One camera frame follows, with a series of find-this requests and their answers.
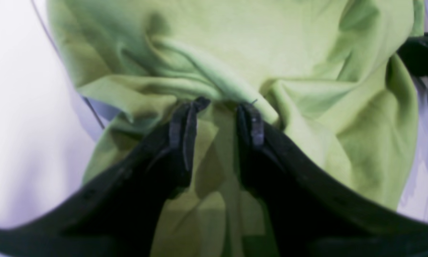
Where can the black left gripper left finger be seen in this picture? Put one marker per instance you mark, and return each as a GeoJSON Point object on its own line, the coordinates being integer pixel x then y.
{"type": "Point", "coordinates": [116, 213]}

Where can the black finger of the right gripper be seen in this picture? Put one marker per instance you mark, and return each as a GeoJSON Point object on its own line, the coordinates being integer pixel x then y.
{"type": "Point", "coordinates": [414, 54]}

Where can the green t-shirt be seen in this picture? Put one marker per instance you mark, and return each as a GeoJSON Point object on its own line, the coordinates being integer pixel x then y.
{"type": "Point", "coordinates": [324, 72]}

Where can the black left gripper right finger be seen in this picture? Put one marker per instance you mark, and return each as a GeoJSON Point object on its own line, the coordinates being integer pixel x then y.
{"type": "Point", "coordinates": [312, 214]}

